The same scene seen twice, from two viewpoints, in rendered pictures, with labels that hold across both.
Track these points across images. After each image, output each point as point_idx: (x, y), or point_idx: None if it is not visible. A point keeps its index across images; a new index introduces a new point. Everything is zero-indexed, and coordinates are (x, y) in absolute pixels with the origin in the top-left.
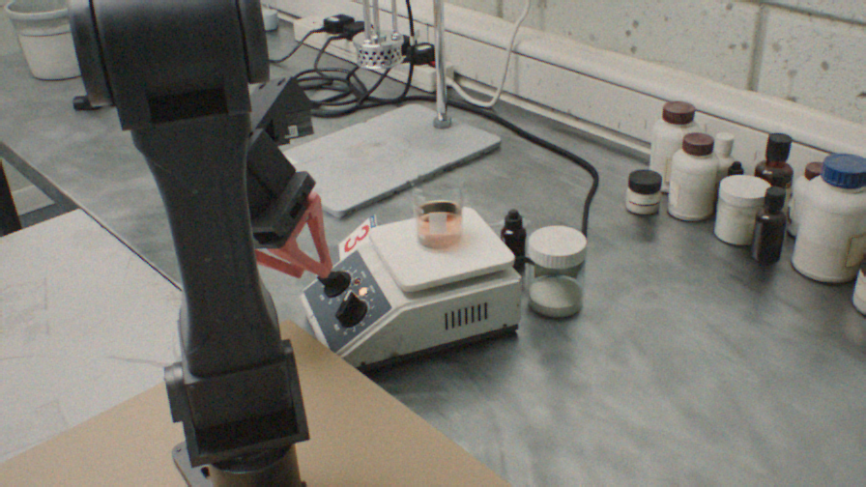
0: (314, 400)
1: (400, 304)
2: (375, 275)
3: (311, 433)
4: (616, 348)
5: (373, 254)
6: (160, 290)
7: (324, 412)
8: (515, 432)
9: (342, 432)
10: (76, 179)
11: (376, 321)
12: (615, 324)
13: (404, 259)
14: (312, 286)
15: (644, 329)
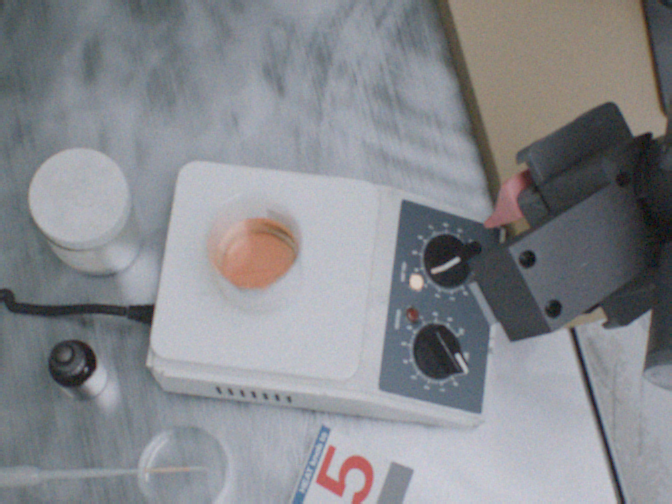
0: (570, 119)
1: (388, 195)
2: (386, 292)
3: (596, 64)
4: (95, 96)
5: (363, 347)
6: None
7: (566, 92)
8: (324, 25)
9: (559, 46)
10: None
11: (429, 206)
12: (55, 143)
13: (343, 252)
14: (466, 404)
15: (29, 110)
